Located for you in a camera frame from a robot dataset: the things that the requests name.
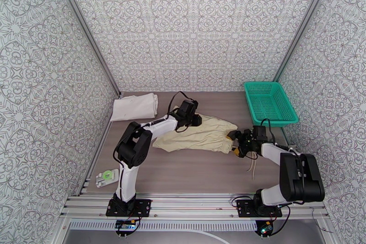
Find white polo shirt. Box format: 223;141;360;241
110;92;159;123

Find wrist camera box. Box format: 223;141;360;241
179;99;199;116
253;125;269;141

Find aluminium table side rail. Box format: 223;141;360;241
77;92;124;195

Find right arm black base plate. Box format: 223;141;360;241
237;200;283;219

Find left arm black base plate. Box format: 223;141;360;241
106;199;152;218

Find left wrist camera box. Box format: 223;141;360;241
179;99;199;116

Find aluminium corner post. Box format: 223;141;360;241
49;0;123;97
272;0;337;83

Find white slotted cable duct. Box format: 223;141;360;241
69;221;258;232

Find white holder with green roll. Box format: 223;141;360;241
95;168;120;189

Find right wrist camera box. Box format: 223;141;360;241
253;125;269;141

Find beige drawstring shorts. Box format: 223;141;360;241
152;105;258;180

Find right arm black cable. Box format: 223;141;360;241
260;118;276;145

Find round black circuit board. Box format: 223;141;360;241
255;220;274;237

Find blue circuit board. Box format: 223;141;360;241
115;219;137;232

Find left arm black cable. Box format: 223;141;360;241
167;91;196;134

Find teal plastic basket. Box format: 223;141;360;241
243;81;300;128

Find aluminium mounting rail frame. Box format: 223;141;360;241
59;193;329;222

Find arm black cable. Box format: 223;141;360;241
260;118;276;145
167;91;196;134

